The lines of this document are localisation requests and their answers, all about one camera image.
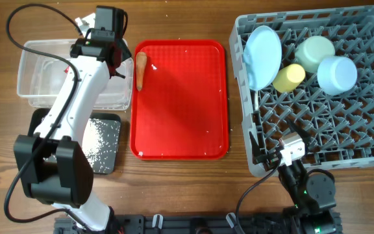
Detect yellow plastic cup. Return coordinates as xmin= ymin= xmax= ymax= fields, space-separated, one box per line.
xmin=272 ymin=64 xmax=306 ymax=93

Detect white plastic spoon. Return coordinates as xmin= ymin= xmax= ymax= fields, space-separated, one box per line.
xmin=253 ymin=91 xmax=259 ymax=112

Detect clear plastic bin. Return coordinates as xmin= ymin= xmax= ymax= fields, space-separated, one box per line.
xmin=17 ymin=39 xmax=134 ymax=111

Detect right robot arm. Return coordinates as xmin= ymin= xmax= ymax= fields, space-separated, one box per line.
xmin=251 ymin=118 xmax=342 ymax=234

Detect black plastic tray bin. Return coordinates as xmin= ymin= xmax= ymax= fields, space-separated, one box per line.
xmin=45 ymin=113 xmax=121 ymax=176

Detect light blue plate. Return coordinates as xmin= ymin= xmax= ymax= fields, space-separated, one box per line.
xmin=243 ymin=25 xmax=282 ymax=91

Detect mint green bowl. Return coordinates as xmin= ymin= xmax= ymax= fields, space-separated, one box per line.
xmin=295 ymin=36 xmax=335 ymax=73

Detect grey dishwasher rack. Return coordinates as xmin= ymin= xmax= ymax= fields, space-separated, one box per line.
xmin=229 ymin=5 xmax=374 ymax=177

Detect light blue bowl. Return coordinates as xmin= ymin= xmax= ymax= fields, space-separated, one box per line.
xmin=317 ymin=56 xmax=358 ymax=96

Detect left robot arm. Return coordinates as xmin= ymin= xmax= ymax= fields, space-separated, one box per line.
xmin=4 ymin=38 xmax=131 ymax=233

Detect orange carrot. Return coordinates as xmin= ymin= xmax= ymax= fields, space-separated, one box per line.
xmin=136 ymin=51 xmax=147 ymax=91

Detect red plastic serving tray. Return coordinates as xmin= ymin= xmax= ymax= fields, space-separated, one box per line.
xmin=129 ymin=40 xmax=229 ymax=161

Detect peanut and rice scraps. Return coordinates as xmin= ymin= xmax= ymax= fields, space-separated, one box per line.
xmin=82 ymin=118 xmax=121 ymax=174

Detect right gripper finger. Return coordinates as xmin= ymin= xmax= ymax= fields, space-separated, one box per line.
xmin=249 ymin=132 xmax=260 ymax=164
xmin=287 ymin=119 xmax=310 ymax=143

